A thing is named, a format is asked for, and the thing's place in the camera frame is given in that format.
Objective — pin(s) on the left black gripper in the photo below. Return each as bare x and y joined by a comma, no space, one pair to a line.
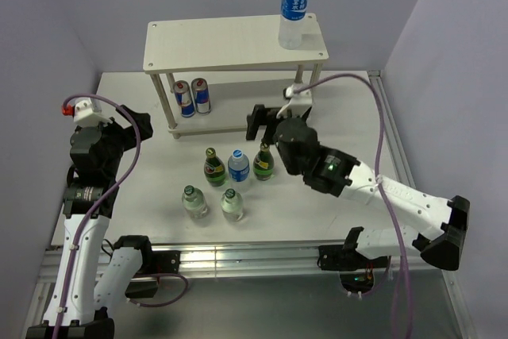
129,133

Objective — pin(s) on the clear glass bottle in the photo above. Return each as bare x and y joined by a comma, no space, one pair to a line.
232,205
194,202

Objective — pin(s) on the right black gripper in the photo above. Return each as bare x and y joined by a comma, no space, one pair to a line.
256,118

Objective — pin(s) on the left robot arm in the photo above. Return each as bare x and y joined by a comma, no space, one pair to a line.
82,305

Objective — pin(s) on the right red bull can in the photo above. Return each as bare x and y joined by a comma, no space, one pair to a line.
201,95

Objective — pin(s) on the left red bull can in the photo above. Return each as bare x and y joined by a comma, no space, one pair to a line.
184,98

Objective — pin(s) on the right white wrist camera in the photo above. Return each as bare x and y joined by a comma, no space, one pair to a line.
298,104

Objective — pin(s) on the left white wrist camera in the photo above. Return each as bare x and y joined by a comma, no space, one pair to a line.
86,112

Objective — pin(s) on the green glass bottle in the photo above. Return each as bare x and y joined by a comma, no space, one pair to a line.
263,164
214,169

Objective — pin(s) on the right clear glass bottle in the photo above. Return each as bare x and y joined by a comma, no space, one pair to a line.
232,205

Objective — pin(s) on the left clear glass bottle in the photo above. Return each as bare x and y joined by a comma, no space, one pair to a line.
194,202

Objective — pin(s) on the red bull can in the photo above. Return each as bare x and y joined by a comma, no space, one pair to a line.
184,98
201,95

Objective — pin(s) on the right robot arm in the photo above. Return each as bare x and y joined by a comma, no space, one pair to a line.
430,227

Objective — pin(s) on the aluminium frame rail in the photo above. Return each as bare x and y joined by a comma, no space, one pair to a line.
284,223

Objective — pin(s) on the blue label water bottle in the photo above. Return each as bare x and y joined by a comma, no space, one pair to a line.
239,170
292,14

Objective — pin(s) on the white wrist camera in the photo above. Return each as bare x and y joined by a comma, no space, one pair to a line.
86,112
298,104

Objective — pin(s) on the beige two-tier shelf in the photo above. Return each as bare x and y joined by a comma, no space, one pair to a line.
241,60

